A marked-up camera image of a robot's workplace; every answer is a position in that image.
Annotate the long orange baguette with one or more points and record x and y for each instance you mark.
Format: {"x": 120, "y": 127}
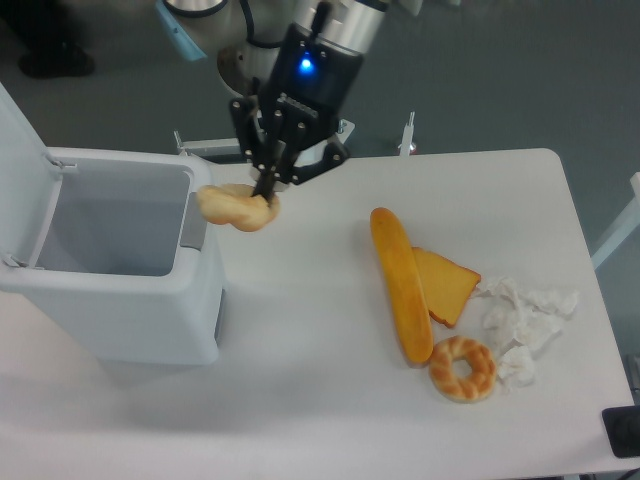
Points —
{"x": 402, "y": 279}

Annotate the metal post with red base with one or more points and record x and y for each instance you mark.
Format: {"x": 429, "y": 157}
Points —
{"x": 407, "y": 146}

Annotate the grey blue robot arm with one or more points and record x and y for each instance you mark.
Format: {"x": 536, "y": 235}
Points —
{"x": 202, "y": 28}

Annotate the white metal frame right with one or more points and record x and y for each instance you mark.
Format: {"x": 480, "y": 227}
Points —
{"x": 625, "y": 223}

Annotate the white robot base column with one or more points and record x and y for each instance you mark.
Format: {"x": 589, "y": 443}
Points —
{"x": 245, "y": 68}

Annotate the white bracket behind table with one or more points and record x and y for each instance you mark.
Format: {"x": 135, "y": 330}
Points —
{"x": 214, "y": 150}

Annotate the braided ring bread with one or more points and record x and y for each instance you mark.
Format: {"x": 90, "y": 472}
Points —
{"x": 463, "y": 369}

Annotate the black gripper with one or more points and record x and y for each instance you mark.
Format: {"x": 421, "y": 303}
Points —
{"x": 298, "y": 106}

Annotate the black device at table edge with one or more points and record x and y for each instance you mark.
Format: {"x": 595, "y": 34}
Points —
{"x": 622, "y": 429}

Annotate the pale round flower bread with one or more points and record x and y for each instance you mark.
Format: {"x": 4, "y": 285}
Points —
{"x": 235, "y": 205}

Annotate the crumpled white tissue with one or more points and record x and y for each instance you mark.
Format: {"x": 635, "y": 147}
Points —
{"x": 520, "y": 325}

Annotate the white trash can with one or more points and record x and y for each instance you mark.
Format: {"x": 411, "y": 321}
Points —
{"x": 111, "y": 246}

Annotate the orange toast slice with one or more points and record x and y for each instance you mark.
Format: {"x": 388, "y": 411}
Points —
{"x": 447, "y": 286}

